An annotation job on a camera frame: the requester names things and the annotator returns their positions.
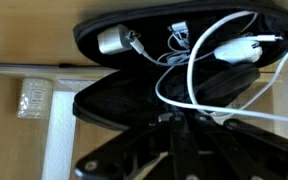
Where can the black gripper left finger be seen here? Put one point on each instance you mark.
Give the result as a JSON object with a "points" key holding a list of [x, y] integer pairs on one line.
{"points": [[128, 154]]}

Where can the white power adapter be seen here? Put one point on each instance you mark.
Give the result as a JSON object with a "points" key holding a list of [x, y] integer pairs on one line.
{"points": [[118, 39]]}

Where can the white oval charger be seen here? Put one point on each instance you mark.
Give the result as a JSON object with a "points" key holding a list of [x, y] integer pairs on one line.
{"points": [[239, 50]]}

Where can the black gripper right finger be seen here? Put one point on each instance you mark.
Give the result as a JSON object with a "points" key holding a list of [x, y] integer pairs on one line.
{"points": [[237, 150]]}

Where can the glass jar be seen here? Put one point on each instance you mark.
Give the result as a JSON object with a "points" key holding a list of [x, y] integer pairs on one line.
{"points": [[35, 99]]}

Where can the black portable bag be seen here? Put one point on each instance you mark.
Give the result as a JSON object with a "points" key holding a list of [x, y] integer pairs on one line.
{"points": [[139, 90]]}

